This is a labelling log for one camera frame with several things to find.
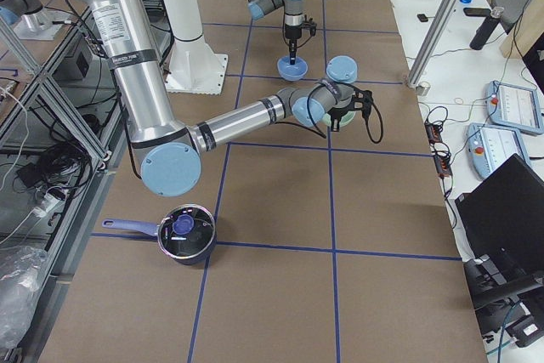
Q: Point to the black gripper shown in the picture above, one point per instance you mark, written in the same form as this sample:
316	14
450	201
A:
291	33
340	113

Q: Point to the green bowl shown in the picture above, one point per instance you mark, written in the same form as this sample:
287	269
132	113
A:
344	120

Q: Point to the blue bowl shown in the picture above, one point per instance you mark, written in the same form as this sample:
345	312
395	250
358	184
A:
292	72

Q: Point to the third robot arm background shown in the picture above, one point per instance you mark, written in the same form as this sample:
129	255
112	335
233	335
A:
31	20

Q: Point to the orange black usb hub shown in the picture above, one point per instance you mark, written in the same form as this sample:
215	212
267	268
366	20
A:
440	150

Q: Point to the near blue teach pendant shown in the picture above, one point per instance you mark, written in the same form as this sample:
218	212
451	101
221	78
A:
489	146

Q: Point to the blue teach pendant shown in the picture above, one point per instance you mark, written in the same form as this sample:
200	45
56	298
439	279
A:
514	106
489	146

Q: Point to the black phone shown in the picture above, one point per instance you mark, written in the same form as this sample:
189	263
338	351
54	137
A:
476	12

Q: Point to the black thermos bottle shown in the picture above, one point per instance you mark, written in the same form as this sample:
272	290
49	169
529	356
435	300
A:
483	33

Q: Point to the far blue teach pendant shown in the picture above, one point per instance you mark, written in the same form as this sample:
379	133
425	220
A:
514	106

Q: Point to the dark blue saucepan with lid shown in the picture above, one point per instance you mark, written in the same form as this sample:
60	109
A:
187	234

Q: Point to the black laptop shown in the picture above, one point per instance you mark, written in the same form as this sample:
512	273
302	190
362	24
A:
505	212

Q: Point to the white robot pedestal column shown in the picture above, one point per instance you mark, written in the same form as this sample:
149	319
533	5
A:
193	66

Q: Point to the aluminium frame post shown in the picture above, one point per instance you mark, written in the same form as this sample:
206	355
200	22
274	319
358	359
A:
429	44

